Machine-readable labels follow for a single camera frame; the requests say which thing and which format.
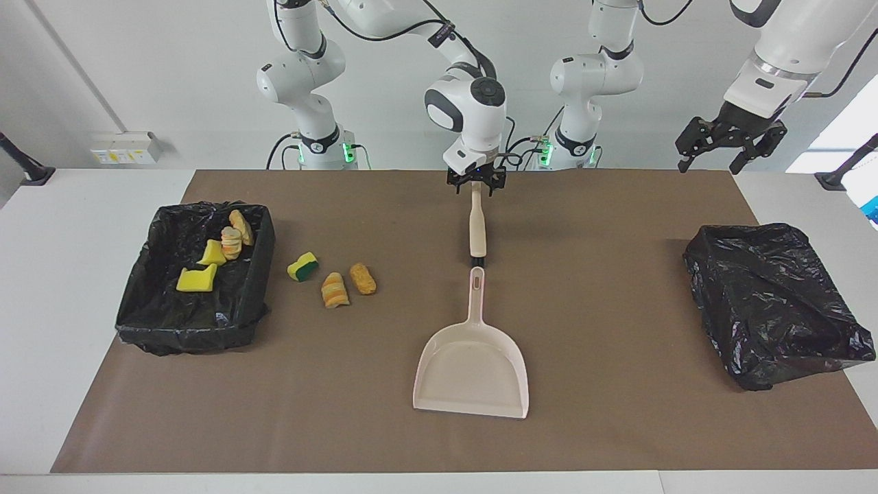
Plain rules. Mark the beige plastic dustpan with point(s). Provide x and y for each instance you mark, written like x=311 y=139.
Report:
x=473 y=370

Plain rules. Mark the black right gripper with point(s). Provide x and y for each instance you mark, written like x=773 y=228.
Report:
x=477 y=175

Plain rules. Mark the wedge yellow sponge piece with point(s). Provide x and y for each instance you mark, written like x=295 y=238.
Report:
x=211 y=255

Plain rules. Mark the slanted bin with black bag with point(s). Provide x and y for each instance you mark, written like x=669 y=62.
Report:
x=768 y=309

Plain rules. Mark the square bin with black bag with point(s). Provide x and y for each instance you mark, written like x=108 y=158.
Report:
x=171 y=315

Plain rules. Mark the brown paper table mat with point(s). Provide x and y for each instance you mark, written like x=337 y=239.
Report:
x=384 y=446

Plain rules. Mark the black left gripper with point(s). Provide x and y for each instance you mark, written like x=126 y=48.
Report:
x=739 y=123

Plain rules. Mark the pale foam lump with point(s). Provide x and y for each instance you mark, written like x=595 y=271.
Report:
x=241 y=226
x=231 y=243

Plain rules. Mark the yellow and green sponge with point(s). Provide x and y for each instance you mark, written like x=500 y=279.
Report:
x=302 y=267

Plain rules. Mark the notched yellow sponge piece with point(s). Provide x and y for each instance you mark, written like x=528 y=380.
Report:
x=195 y=281

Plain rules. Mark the black stand foot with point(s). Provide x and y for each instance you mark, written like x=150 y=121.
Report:
x=31 y=171
x=833 y=180

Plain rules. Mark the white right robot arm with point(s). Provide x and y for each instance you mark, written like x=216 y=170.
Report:
x=473 y=116

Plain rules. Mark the blue object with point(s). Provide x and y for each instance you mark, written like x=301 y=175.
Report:
x=872 y=211

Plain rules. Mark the brown bread piece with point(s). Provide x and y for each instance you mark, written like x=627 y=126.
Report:
x=363 y=278

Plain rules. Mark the striped orange bread roll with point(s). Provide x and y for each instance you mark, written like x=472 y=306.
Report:
x=335 y=291

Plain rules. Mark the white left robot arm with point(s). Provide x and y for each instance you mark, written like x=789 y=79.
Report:
x=597 y=75

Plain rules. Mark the beige hand brush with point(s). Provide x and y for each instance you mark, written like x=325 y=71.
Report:
x=477 y=230

